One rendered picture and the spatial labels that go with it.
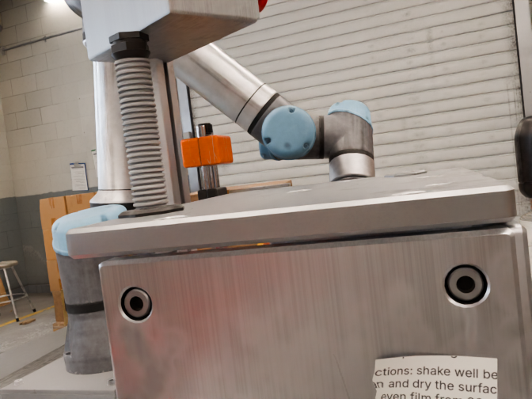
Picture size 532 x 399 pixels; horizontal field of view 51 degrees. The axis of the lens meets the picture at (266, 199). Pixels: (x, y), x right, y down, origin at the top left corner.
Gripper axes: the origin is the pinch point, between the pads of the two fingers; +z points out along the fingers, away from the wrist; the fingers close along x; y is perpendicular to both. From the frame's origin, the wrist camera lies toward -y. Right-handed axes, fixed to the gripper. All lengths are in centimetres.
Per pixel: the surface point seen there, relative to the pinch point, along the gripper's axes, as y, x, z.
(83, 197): -238, 246, -159
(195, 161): -8.8, -36.7, -6.4
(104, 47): -15, -46, -15
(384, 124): -14, 334, -245
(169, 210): 6, -69, 15
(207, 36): -5.0, -44.7, -15.1
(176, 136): -12.6, -34.3, -11.4
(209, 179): -7.9, -35.0, -5.1
